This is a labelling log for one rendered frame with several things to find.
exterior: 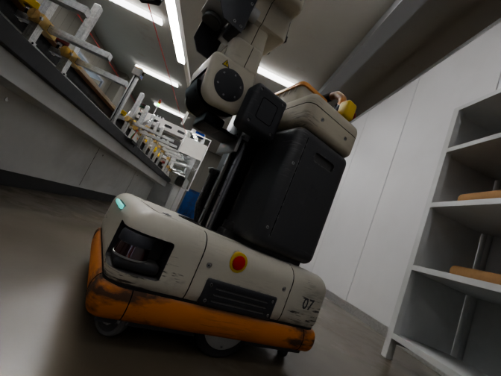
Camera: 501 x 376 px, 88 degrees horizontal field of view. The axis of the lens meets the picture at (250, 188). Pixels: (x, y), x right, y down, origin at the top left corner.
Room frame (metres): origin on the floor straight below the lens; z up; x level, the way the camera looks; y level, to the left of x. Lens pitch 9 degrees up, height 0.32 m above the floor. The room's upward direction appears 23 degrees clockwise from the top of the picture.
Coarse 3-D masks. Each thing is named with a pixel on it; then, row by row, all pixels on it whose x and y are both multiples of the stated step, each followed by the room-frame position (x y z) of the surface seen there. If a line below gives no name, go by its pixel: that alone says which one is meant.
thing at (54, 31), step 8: (16, 16) 1.11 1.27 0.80; (24, 16) 1.11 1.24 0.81; (56, 32) 1.12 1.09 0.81; (64, 32) 1.12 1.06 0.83; (64, 40) 1.15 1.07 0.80; (72, 40) 1.13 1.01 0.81; (80, 40) 1.13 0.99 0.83; (88, 48) 1.14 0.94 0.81; (96, 48) 1.14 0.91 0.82; (104, 56) 1.14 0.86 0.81; (112, 56) 1.17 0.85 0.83
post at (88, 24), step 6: (96, 6) 1.32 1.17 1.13; (96, 12) 1.32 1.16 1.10; (90, 18) 1.32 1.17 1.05; (96, 18) 1.34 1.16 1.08; (84, 24) 1.32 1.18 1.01; (90, 24) 1.33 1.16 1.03; (78, 30) 1.32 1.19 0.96; (84, 30) 1.32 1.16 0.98; (90, 30) 1.35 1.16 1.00; (78, 36) 1.32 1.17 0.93; (84, 36) 1.34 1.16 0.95; (72, 48) 1.32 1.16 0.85; (78, 48) 1.35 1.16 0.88; (60, 60) 1.32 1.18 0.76; (66, 60) 1.32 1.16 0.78; (60, 66) 1.32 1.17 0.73; (66, 66) 1.34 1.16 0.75
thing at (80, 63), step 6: (54, 48) 1.35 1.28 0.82; (54, 54) 1.37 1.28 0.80; (60, 54) 1.36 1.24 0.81; (78, 60) 1.37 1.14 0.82; (84, 66) 1.37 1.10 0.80; (90, 66) 1.37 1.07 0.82; (96, 72) 1.38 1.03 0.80; (102, 72) 1.38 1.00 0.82; (108, 72) 1.38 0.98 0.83; (108, 78) 1.40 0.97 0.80; (114, 78) 1.39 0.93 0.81; (120, 78) 1.39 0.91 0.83; (120, 84) 1.41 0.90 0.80; (126, 84) 1.40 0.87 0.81
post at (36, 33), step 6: (42, 6) 1.07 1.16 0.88; (48, 6) 1.07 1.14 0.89; (54, 6) 1.09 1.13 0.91; (42, 12) 1.07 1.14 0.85; (48, 12) 1.09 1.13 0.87; (48, 18) 1.10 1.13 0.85; (30, 24) 1.07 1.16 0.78; (36, 24) 1.07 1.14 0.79; (30, 30) 1.07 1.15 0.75; (36, 30) 1.08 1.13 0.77; (42, 30) 1.11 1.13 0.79; (30, 36) 1.07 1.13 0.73; (36, 36) 1.10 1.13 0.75
